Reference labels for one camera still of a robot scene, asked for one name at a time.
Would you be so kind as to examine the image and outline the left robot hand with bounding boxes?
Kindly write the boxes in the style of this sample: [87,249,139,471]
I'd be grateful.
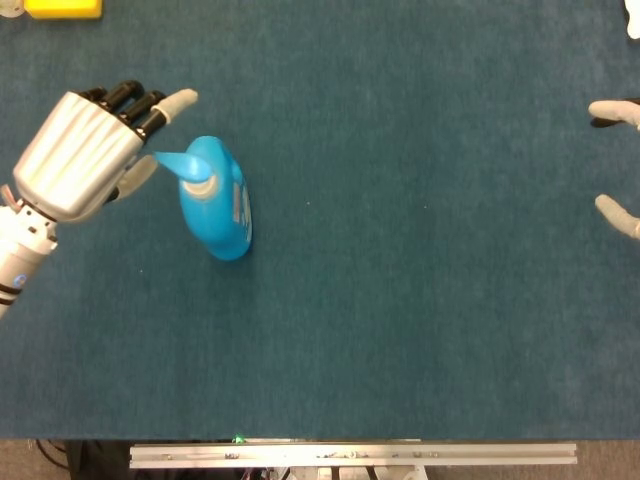
[12,79,200,224]

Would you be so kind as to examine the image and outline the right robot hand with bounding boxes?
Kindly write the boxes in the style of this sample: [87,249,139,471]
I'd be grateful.
[588,98,640,237]

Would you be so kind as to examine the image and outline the blue detergent bottle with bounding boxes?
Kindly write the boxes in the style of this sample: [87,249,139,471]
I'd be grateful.
[152,135,255,261]

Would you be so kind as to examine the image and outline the white pillow bag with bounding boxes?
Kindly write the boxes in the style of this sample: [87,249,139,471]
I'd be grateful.
[624,0,640,40]

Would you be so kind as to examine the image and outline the yellow sponge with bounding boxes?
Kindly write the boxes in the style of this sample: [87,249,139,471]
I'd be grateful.
[24,0,104,20]

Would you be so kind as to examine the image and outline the blue table cloth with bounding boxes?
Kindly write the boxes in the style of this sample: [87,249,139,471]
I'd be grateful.
[0,0,640,441]

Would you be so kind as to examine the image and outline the black floor cable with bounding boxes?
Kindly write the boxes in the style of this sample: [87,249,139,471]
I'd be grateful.
[34,439,69,466]

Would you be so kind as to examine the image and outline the aluminium rail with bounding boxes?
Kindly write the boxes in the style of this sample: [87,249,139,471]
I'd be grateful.
[128,442,579,470]

